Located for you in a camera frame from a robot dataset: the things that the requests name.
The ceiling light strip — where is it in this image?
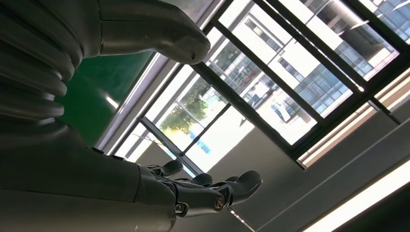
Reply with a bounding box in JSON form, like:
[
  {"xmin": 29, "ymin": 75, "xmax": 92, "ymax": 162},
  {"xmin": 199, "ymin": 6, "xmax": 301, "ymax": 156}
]
[{"xmin": 301, "ymin": 160, "xmax": 410, "ymax": 232}]

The green conveyor belt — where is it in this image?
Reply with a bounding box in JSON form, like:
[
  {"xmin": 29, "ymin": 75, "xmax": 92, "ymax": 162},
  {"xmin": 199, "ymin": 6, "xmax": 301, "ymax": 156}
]
[{"xmin": 54, "ymin": 50, "xmax": 156, "ymax": 148}]

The black window frame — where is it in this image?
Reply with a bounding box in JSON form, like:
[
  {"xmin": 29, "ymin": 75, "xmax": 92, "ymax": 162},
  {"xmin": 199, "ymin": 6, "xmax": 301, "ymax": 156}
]
[{"xmin": 112, "ymin": 0, "xmax": 410, "ymax": 180}]

